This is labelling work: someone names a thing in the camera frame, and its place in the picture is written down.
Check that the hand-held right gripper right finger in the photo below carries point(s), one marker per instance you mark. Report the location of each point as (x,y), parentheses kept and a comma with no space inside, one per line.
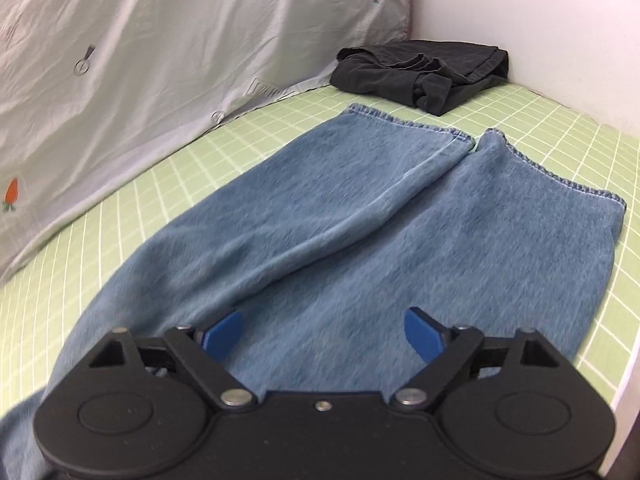
(422,335)

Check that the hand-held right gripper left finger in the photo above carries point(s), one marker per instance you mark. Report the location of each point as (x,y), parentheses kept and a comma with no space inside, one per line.
(225,332)

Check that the blue denim jeans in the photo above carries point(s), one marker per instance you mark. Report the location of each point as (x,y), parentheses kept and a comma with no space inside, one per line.
(350,220)

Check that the folded black garment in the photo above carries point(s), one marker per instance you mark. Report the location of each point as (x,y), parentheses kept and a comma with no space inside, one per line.
(400,75)

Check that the grey carrot print bed cover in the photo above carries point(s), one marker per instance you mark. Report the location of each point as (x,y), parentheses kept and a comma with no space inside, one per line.
(175,60)

